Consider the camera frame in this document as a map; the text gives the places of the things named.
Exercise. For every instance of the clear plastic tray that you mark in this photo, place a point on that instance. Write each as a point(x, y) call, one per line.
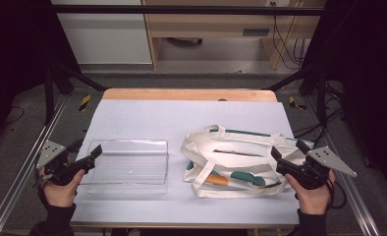
point(132, 164)

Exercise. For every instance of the aluminium rail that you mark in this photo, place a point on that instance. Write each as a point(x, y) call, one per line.
point(352, 193)
point(21, 170)

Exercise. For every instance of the black frame strut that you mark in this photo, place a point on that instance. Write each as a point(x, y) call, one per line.
point(299, 77)
point(73, 77)

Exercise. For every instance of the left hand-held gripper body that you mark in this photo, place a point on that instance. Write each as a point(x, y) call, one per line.
point(52, 154)

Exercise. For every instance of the white canvas tote bag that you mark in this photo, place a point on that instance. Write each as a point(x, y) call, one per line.
point(240, 164)

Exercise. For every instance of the person's left hand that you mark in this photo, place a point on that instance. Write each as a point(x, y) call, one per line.
point(60, 193)

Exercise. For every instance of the yellow black floor tape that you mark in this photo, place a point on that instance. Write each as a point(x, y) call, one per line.
point(294, 104)
point(85, 102)

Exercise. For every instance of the pale lavender table mat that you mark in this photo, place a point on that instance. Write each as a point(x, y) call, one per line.
point(149, 121)

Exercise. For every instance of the dark green drawer label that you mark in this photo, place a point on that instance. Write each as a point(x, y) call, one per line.
point(255, 32)

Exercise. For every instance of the black horizontal frame bar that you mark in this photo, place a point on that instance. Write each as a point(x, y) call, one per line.
point(181, 10)

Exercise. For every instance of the white cabinet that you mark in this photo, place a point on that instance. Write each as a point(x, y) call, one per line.
point(106, 39)

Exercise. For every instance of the wooden desk furniture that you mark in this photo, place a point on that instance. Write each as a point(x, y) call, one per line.
point(214, 24)

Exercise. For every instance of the wooden table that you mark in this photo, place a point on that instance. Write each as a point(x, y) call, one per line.
point(181, 94)

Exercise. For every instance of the person's right hand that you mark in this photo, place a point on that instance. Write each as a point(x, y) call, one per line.
point(312, 200)

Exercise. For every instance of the black curtain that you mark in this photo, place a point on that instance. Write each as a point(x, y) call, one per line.
point(371, 82)
point(14, 49)

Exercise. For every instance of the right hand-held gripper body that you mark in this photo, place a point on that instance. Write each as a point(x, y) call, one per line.
point(325, 160)

